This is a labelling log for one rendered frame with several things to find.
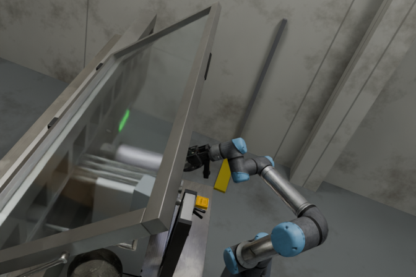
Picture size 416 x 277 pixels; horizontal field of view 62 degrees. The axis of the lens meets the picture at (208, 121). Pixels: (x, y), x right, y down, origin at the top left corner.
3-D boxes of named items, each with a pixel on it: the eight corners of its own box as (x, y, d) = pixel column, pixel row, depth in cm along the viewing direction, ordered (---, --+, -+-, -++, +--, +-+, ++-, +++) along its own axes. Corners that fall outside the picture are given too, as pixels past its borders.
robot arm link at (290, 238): (251, 268, 166) (327, 243, 124) (225, 277, 158) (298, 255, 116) (242, 242, 170) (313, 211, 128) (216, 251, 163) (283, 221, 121)
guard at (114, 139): (154, 216, 52) (152, 213, 51) (-57, 275, 68) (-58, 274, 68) (214, 8, 138) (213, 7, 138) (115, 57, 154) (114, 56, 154)
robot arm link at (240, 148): (244, 154, 150) (239, 135, 152) (221, 161, 154) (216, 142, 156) (249, 154, 157) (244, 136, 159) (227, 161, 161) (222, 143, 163)
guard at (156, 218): (184, 259, 50) (156, 227, 46) (-57, 313, 68) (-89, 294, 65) (227, 15, 143) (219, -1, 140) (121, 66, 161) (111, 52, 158)
